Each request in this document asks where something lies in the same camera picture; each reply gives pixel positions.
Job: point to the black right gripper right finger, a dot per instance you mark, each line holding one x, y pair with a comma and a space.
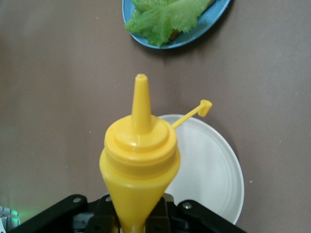
158, 223

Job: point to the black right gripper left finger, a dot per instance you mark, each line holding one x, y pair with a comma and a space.
104, 223

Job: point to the yellow squeeze bottle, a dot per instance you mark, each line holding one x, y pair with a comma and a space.
138, 157

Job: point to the green lettuce leaf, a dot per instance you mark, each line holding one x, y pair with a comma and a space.
165, 21

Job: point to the beige round plate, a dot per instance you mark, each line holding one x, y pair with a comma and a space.
213, 170

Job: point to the blue round plate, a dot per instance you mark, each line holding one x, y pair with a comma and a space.
206, 26

